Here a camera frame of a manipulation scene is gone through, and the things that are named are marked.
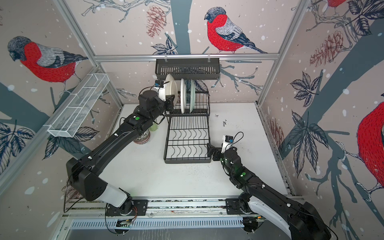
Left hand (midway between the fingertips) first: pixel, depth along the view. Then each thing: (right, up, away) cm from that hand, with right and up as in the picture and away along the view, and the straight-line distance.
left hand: (172, 94), depth 73 cm
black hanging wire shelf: (+7, +23, +33) cm, 41 cm away
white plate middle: (+5, 0, +4) cm, 6 cm away
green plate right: (+10, 0, +4) cm, 11 cm away
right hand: (+21, -27, +9) cm, 36 cm away
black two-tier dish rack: (+5, -22, +28) cm, 36 cm away
